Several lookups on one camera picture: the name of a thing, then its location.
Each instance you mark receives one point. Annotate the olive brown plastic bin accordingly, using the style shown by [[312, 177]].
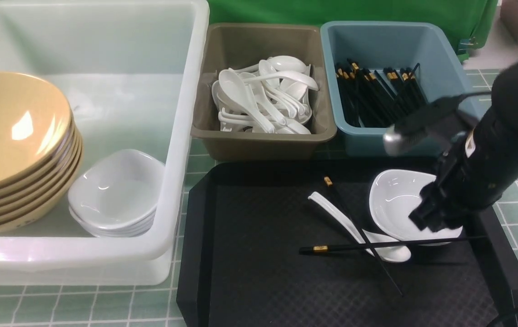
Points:
[[240, 45]]

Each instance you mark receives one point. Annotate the stack of white dishes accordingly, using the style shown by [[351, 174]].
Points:
[[118, 196]]

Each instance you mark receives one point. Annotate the white ceramic soup spoon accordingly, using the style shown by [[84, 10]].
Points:
[[399, 254]]

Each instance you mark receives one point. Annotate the black chopstick gold band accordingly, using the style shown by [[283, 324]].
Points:
[[351, 247]]

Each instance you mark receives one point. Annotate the black serving tray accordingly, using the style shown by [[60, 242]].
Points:
[[241, 266]]

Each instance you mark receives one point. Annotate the pile of white spoons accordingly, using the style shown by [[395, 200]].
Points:
[[271, 97]]

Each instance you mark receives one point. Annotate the stack of yellow bowls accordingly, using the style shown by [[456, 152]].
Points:
[[41, 149]]

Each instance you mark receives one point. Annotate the large translucent white tub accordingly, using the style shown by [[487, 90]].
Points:
[[130, 70]]

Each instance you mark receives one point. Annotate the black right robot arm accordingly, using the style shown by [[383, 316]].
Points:
[[496, 133]]

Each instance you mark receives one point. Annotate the white square dish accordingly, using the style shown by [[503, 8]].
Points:
[[393, 195]]

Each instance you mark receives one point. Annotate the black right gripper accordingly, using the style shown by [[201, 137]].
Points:
[[463, 186]]

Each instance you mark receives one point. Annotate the blue plastic bin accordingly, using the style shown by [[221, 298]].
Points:
[[389, 44]]

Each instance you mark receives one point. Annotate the pile of black chopsticks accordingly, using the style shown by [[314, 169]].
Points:
[[373, 99]]

